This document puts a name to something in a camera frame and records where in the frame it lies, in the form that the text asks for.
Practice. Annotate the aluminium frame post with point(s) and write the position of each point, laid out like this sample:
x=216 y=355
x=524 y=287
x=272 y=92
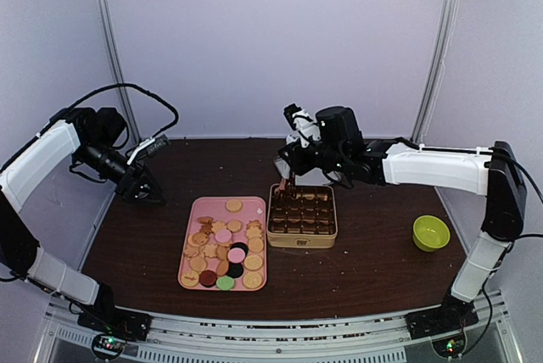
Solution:
x=116 y=69
x=436 y=70

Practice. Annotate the left aluminium frame post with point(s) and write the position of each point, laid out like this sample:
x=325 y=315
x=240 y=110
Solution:
x=116 y=69

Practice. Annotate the brown chocolate cookie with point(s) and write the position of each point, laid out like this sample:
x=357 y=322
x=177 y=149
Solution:
x=208 y=278

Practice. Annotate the front aluminium rail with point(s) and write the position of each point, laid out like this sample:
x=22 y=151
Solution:
x=373 y=338

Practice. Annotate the chocolate chip cookie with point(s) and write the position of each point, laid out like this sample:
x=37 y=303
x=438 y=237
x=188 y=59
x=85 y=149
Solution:
x=198 y=239

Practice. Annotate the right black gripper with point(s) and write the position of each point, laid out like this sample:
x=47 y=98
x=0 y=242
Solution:
x=297 y=163

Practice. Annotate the yellow dotted cookie corner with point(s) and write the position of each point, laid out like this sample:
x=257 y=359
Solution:
x=253 y=280

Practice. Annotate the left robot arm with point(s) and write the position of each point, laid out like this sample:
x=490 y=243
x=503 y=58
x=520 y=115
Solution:
x=49 y=191

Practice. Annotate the silver tin lid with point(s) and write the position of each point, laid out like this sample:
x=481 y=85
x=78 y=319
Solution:
x=306 y=174

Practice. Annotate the gold cookie tin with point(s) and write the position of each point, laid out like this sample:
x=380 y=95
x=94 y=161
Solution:
x=307 y=222

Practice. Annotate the green sandwich cookie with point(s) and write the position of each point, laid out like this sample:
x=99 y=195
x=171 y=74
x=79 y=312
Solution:
x=225 y=283

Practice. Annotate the black sandwich cookie upper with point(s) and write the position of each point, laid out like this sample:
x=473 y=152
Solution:
x=240 y=245

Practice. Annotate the yellow cookie with pink sword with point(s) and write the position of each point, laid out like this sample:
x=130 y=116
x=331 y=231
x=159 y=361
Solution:
x=189 y=279

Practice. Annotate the black sandwich cookie lower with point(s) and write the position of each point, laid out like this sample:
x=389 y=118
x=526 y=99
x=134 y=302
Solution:
x=235 y=270

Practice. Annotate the pink sandwich cookie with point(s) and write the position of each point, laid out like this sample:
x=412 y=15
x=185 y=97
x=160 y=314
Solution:
x=236 y=255
x=223 y=236

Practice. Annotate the swirl butter cookie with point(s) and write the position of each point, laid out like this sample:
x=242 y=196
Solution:
x=280 y=193

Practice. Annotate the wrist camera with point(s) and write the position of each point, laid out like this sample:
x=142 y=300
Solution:
x=305 y=130
x=148 y=148

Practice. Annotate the right aluminium frame post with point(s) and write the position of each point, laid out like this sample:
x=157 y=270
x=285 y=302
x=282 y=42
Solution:
x=436 y=70

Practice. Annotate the lone yellow sandwich cookie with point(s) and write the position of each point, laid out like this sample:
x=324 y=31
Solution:
x=233 y=205

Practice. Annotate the yellow dotted cookie middle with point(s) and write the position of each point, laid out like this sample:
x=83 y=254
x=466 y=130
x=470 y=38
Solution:
x=253 y=262

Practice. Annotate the pink sandwich cookie upper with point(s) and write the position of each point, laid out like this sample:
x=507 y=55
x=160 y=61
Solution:
x=223 y=236

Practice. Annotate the pink sandwich cookie lower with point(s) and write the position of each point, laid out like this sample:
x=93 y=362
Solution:
x=236 y=255

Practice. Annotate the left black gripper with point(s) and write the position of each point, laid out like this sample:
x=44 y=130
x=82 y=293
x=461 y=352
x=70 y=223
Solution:
x=128 y=191

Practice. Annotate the leaf shaped tan cookie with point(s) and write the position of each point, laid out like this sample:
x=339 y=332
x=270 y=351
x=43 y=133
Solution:
x=254 y=232

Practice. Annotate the pink plastic tray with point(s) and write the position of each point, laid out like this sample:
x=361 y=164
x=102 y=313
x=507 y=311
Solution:
x=209 y=215

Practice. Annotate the black sandwich cookie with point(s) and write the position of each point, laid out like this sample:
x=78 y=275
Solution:
x=240 y=245
x=235 y=270

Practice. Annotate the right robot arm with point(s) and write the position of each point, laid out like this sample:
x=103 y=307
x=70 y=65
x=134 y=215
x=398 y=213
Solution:
x=330 y=141

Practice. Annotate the metal serving tongs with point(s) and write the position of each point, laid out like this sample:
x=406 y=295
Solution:
x=287 y=181

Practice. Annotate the round tan cookie right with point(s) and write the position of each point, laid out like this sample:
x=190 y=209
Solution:
x=256 y=245

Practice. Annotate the green plastic bowl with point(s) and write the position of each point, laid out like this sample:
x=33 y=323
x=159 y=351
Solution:
x=430 y=233

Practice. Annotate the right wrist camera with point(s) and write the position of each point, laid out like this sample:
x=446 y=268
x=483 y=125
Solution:
x=305 y=130

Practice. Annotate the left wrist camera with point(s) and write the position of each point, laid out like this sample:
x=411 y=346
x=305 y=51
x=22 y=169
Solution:
x=148 y=148

